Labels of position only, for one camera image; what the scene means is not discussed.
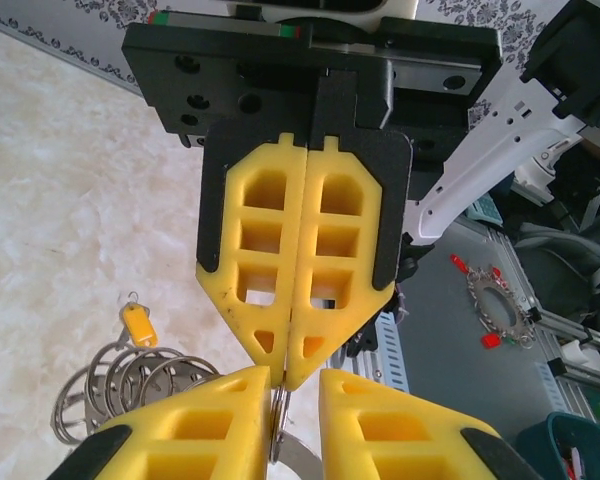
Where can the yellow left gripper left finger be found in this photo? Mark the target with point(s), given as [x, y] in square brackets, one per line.
[180, 435]

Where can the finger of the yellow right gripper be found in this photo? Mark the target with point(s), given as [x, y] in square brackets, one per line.
[390, 210]
[215, 210]

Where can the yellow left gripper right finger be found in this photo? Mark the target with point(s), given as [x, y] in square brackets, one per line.
[405, 440]

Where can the yellow key tag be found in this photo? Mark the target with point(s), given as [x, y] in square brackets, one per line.
[140, 325]

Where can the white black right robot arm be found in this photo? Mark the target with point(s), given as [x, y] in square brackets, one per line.
[480, 165]

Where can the red key tag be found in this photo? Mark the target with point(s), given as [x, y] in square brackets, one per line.
[457, 260]
[490, 341]

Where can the metal key disc red tags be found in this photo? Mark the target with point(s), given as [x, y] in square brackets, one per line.
[475, 295]

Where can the teal container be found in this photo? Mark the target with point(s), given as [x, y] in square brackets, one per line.
[540, 440]

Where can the dark grey bag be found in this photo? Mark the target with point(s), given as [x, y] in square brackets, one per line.
[570, 270]

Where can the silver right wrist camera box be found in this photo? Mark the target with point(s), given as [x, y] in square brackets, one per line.
[320, 7]

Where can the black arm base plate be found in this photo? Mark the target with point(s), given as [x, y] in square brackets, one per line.
[362, 345]

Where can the aluminium tray frame rail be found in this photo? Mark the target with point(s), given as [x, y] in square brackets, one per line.
[555, 332]

